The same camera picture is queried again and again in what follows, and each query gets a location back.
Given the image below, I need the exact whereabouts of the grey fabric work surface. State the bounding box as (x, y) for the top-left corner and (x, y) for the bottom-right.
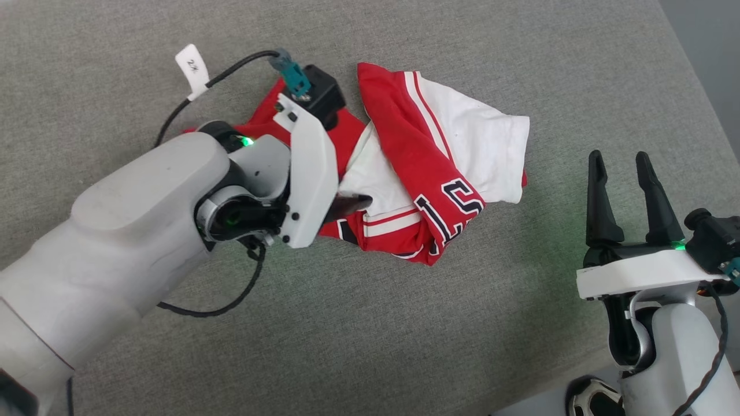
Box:
(0, 0), (740, 416)

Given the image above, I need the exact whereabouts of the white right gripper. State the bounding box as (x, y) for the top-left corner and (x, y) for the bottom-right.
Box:
(576, 150), (730, 300)

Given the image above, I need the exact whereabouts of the red white sports jersey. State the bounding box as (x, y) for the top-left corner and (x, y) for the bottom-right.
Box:
(184, 62), (531, 266)

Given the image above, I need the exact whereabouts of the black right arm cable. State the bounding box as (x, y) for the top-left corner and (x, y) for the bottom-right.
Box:
(687, 259), (740, 416)

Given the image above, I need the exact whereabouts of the white paper cable tag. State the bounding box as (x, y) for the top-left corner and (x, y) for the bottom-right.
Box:
(175, 44), (210, 102)

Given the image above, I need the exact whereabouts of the black cable with teal plug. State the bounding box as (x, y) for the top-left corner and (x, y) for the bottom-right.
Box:
(153, 49), (312, 148)

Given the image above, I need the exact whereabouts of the thin black looped cable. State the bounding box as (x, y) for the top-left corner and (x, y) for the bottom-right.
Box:
(157, 237), (267, 318)

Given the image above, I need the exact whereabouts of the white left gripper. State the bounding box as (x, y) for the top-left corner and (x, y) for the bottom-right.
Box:
(234, 95), (374, 250)

